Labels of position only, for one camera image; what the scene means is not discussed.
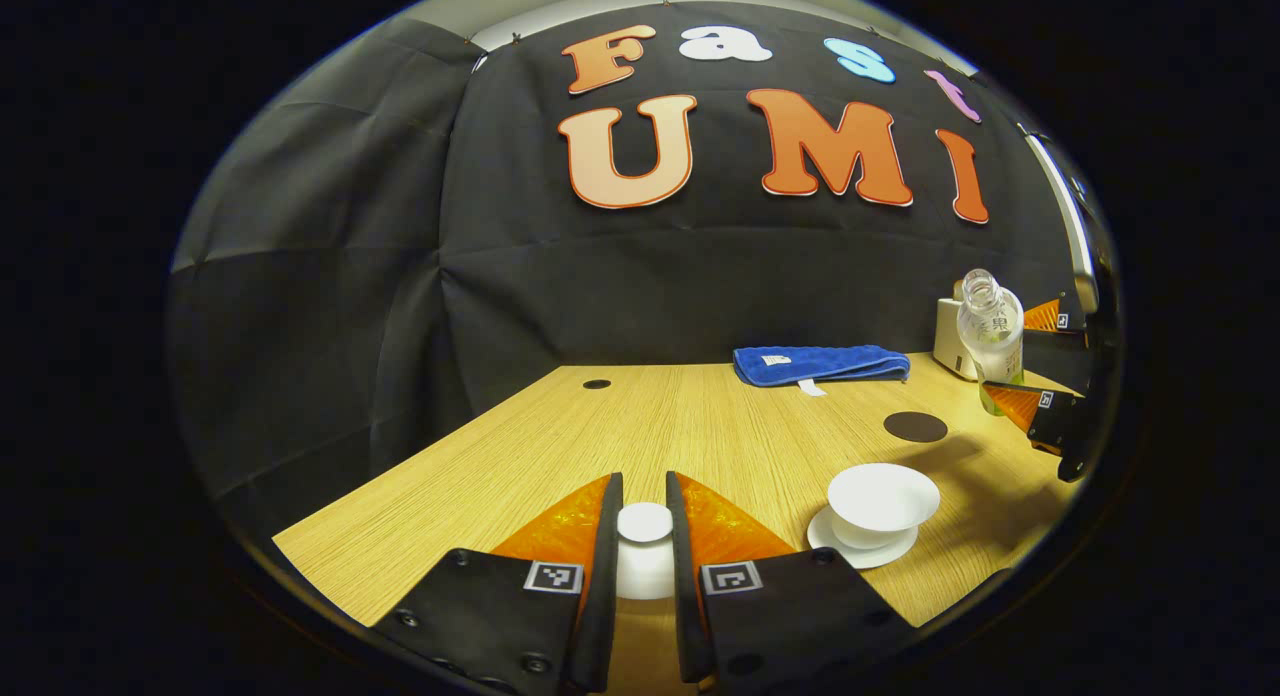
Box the white saucer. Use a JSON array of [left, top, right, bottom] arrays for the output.
[[807, 506, 919, 571]]

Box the black backdrop cloth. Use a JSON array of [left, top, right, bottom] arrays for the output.
[[168, 1, 1111, 537]]

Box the dark round coaster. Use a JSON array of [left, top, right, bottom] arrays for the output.
[[883, 411, 949, 444]]

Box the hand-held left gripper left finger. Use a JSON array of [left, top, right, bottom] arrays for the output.
[[372, 472, 625, 695]]

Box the white teacup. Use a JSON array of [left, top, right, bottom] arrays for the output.
[[827, 463, 942, 551]]

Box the blue folded towel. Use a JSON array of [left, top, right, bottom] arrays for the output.
[[733, 345, 912, 397]]

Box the white teacup lid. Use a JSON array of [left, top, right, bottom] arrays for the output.
[[616, 502, 677, 602]]

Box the white toaster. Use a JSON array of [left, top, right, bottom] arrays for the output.
[[933, 281, 986, 382]]

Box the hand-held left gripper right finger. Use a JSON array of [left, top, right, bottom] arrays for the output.
[[666, 470, 917, 693]]

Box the clear green water bottle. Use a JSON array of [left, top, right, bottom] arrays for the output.
[[956, 268, 1025, 417]]

